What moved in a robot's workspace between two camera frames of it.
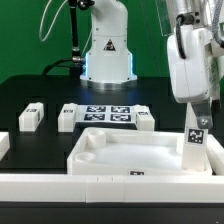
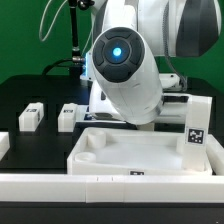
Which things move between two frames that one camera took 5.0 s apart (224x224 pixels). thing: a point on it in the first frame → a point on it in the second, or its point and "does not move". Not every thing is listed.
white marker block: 31,117 does not move
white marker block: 196,142 does not move
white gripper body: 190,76 → 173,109
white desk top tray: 129,151 does not move
